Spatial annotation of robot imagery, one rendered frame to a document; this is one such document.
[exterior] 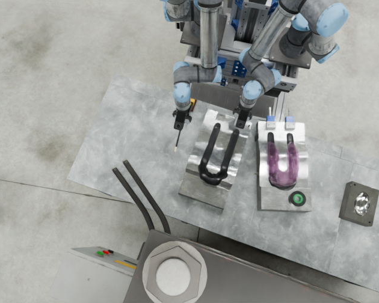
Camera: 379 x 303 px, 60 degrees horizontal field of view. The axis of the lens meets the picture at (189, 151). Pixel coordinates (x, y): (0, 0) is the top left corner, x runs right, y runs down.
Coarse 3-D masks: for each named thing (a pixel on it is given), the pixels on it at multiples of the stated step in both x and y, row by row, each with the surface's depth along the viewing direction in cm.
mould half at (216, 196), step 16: (208, 112) 185; (208, 128) 183; (224, 128) 183; (224, 144) 181; (240, 144) 181; (192, 160) 174; (192, 176) 179; (192, 192) 177; (208, 192) 177; (224, 192) 176
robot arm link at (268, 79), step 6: (264, 66) 151; (252, 72) 153; (258, 72) 151; (264, 72) 150; (270, 72) 150; (276, 72) 150; (258, 78) 151; (264, 78) 149; (270, 78) 149; (276, 78) 150; (264, 84) 148; (270, 84) 149; (276, 84) 152; (264, 90) 149
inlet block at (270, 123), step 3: (270, 108) 189; (270, 111) 188; (270, 114) 188; (267, 117) 186; (270, 117) 186; (273, 117) 186; (267, 120) 186; (270, 120) 186; (273, 120) 186; (267, 123) 184; (270, 123) 184; (273, 123) 184; (267, 126) 184; (270, 126) 184; (273, 126) 184
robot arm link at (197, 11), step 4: (196, 0) 160; (192, 4) 161; (196, 4) 159; (192, 8) 161; (196, 8) 161; (192, 12) 162; (196, 12) 162; (192, 16) 164; (196, 16) 164; (192, 20) 168; (196, 20) 168
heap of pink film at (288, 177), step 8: (272, 144) 180; (288, 144) 182; (272, 152) 177; (288, 152) 177; (296, 152) 177; (272, 160) 174; (288, 160) 175; (296, 160) 175; (272, 168) 175; (288, 168) 176; (296, 168) 176; (272, 176) 176; (280, 176) 175; (288, 176) 174; (296, 176) 175; (280, 184) 174; (288, 184) 174
